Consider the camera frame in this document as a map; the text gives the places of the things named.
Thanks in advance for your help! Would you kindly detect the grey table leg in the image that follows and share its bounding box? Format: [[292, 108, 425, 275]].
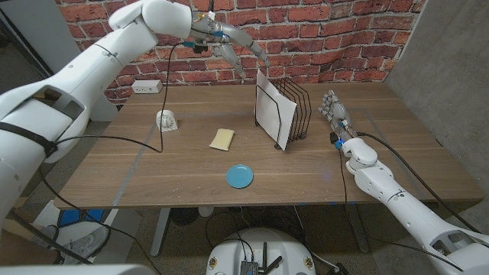
[[345, 204, 370, 254]]

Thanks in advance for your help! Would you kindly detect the blue round plate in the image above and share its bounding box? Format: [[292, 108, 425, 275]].
[[225, 163, 254, 189]]

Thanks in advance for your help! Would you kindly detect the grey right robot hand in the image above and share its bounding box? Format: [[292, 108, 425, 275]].
[[318, 89, 358, 144]]

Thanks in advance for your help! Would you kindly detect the white power strip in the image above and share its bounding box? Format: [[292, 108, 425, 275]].
[[131, 79, 164, 95]]

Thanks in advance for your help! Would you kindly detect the grey sneaker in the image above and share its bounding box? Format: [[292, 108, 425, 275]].
[[32, 225, 60, 249], [63, 225, 112, 264]]

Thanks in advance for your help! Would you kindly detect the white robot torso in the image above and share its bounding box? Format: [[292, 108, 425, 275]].
[[205, 228, 317, 275]]

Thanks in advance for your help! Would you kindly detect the grey computer box with antennas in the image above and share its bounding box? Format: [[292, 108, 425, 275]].
[[239, 241, 283, 275]]

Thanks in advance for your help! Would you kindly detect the white kitchen timer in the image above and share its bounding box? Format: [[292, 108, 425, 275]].
[[155, 109, 179, 133]]

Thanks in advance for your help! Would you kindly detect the white table leg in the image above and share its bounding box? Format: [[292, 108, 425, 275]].
[[150, 208, 172, 257]]

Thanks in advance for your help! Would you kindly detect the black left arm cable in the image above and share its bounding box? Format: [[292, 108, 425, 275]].
[[53, 40, 185, 154]]

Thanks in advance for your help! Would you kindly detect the white board with blue print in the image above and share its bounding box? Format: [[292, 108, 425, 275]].
[[33, 200, 143, 264]]

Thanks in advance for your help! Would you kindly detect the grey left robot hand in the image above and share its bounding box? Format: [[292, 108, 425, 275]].
[[189, 11, 270, 79]]

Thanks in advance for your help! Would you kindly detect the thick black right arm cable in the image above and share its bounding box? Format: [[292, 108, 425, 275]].
[[357, 131, 482, 234]]

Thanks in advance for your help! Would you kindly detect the red brick printed backdrop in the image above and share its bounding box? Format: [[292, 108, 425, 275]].
[[55, 0, 427, 105]]

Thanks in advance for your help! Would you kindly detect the black wire file holder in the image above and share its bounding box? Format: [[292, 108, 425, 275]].
[[254, 77, 313, 150]]

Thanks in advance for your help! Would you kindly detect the yellow sponge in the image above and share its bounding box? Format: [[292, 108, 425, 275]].
[[209, 128, 235, 152]]

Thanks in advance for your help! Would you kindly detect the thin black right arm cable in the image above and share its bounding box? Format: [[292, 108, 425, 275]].
[[335, 147, 465, 273]]

